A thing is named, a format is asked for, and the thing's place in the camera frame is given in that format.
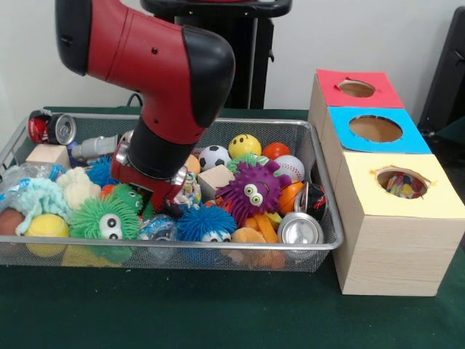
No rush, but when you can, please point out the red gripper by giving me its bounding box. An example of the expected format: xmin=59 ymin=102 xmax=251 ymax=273
xmin=110 ymin=151 xmax=187 ymax=221

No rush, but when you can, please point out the polka dot cloth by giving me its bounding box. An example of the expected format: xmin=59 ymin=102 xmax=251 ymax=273
xmin=385 ymin=173 xmax=428 ymax=199

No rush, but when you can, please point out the metal mesh bin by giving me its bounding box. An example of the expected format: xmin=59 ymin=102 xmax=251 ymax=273
xmin=0 ymin=112 xmax=345 ymax=273

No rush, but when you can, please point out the wooden box with three holes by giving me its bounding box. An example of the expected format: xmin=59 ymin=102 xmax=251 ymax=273
xmin=307 ymin=68 xmax=465 ymax=297

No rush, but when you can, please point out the plain blue puffer ball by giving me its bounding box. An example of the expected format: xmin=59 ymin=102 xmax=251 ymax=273
xmin=86 ymin=156 xmax=119 ymax=186

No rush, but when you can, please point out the green spiky puffer toy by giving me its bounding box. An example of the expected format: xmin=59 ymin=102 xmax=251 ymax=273
xmin=69 ymin=201 xmax=141 ymax=241

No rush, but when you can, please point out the blue puffer ball with eyes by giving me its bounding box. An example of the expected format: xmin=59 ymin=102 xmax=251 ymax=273
xmin=177 ymin=206 xmax=237 ymax=244

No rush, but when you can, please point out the small soccer ball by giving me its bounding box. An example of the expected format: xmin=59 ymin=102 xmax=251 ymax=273
xmin=198 ymin=145 xmax=233 ymax=172

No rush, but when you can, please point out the yellow tennis ball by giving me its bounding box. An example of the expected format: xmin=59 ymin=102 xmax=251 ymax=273
xmin=25 ymin=214 xmax=70 ymax=255

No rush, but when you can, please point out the mint green cloth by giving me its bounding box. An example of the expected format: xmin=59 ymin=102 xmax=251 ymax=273
xmin=14 ymin=177 xmax=72 ymax=236

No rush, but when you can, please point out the purple spiky monster toy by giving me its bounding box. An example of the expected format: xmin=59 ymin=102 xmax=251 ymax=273
xmin=216 ymin=159 xmax=291 ymax=222

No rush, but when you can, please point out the yellow smiley ball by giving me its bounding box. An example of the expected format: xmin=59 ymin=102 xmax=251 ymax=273
xmin=227 ymin=133 xmax=262 ymax=160

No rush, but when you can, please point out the orange ball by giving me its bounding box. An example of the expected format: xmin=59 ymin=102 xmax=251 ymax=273
xmin=262 ymin=143 xmax=291 ymax=160

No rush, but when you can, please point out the white baseball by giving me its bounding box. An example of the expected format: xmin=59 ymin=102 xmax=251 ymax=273
xmin=274 ymin=155 xmax=306 ymax=182

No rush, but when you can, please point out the black stand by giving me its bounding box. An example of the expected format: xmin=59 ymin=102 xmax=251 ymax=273
xmin=417 ymin=5 xmax=465 ymax=127

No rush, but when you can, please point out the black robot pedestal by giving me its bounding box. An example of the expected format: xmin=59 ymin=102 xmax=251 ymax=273
xmin=139 ymin=0 xmax=294 ymax=109

